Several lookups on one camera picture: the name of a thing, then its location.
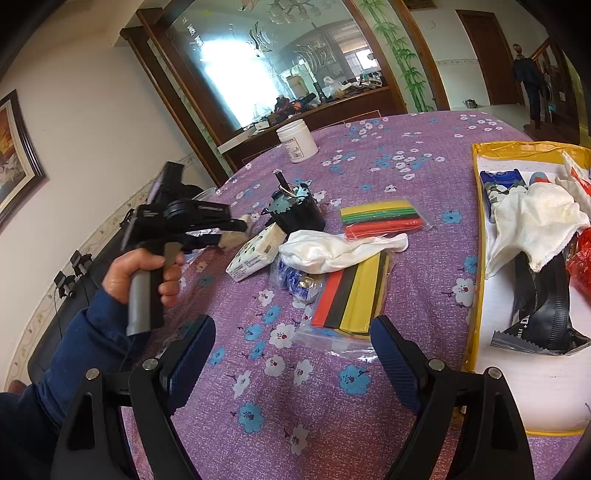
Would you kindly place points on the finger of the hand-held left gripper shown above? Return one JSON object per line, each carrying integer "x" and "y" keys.
{"x": 212, "y": 210}
{"x": 203, "y": 242}

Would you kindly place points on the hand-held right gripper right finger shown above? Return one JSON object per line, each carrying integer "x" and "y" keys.
{"x": 397, "y": 364}

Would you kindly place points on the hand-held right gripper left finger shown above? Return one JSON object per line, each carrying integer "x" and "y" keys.
{"x": 191, "y": 360}

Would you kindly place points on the floral tissue pack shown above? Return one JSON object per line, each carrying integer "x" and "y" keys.
{"x": 251, "y": 258}

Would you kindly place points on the large bag of coloured tubes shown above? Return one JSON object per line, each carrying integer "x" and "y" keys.
{"x": 351, "y": 295}

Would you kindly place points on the blue and white plastic bag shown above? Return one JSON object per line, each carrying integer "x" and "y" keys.
{"x": 295, "y": 279}

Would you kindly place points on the pack of coloured sheets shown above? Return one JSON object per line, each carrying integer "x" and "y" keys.
{"x": 383, "y": 217}

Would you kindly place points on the black foil bag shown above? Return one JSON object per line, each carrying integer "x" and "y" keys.
{"x": 549, "y": 314}

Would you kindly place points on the white cloth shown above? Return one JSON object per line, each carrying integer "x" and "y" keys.
{"x": 535, "y": 217}

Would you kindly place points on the red plastic bag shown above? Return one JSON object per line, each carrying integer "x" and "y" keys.
{"x": 582, "y": 263}

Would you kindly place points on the yellow cardboard box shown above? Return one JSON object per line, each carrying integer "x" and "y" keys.
{"x": 517, "y": 150}

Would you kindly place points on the person's left forearm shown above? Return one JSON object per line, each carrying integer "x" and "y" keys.
{"x": 69, "y": 360}

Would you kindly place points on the person's left hand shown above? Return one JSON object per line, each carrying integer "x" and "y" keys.
{"x": 124, "y": 272}

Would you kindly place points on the black cylindrical motor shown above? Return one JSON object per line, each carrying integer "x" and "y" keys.
{"x": 300, "y": 214}

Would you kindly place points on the white plastic jar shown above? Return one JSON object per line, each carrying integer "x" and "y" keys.
{"x": 298, "y": 141}

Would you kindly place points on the wooden sideboard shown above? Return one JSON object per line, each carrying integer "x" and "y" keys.
{"x": 351, "y": 108}

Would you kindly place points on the purple floral tablecloth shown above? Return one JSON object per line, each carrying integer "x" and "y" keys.
{"x": 415, "y": 161}

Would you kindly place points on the bamboo painted panel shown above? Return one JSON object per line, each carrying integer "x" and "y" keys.
{"x": 401, "y": 55}

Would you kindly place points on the red and white tissue pack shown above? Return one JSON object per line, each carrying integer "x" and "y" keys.
{"x": 581, "y": 177}

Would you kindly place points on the metal kettle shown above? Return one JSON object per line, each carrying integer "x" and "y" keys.
{"x": 470, "y": 103}

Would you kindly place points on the brown wooden door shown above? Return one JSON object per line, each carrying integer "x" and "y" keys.
{"x": 489, "y": 55}

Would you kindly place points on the large etched wall mirror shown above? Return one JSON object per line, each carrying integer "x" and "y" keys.
{"x": 221, "y": 60}

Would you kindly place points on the framed wall picture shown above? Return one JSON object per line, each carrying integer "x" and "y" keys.
{"x": 14, "y": 152}

